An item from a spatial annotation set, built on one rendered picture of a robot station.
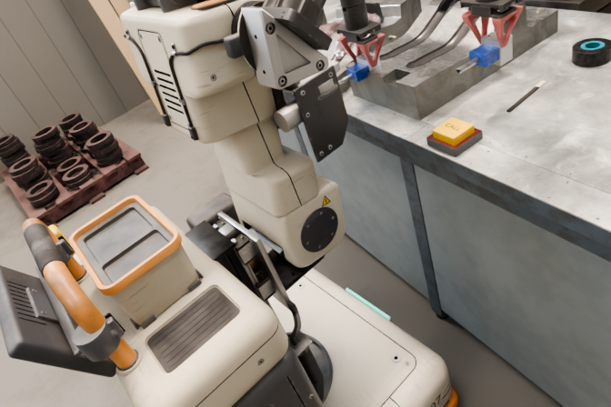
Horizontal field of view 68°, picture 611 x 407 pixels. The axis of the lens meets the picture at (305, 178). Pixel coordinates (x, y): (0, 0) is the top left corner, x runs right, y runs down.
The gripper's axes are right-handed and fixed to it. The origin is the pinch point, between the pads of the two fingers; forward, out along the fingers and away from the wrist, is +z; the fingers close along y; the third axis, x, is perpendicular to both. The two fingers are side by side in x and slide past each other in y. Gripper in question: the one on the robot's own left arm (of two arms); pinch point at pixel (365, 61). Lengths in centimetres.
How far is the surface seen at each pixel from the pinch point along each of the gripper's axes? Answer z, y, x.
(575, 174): 11, -55, 0
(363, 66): 0.4, -1.4, 1.9
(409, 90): 3.2, -17.5, 1.7
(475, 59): -2.8, -29.4, -6.6
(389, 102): 8.6, -9.1, 1.6
